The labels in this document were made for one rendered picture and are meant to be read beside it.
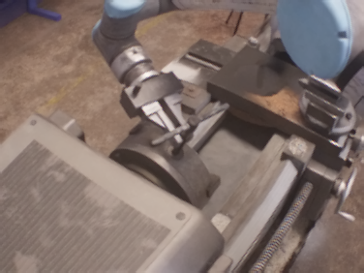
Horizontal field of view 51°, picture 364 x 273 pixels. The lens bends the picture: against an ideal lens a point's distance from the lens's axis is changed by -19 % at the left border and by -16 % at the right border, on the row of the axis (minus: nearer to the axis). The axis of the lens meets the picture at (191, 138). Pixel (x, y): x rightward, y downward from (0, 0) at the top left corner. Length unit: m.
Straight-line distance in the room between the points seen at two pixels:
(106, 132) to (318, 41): 2.36
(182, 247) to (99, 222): 0.14
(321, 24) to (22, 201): 0.58
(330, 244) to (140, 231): 1.77
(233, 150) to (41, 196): 1.03
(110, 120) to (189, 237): 2.13
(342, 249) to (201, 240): 1.72
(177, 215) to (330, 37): 0.42
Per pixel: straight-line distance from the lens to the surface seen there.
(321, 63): 0.44
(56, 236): 0.71
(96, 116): 2.83
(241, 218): 1.34
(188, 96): 1.61
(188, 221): 0.71
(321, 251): 2.33
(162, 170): 0.96
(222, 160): 1.62
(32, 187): 0.78
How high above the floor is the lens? 1.93
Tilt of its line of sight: 46 degrees down
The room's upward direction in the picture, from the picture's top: 4 degrees clockwise
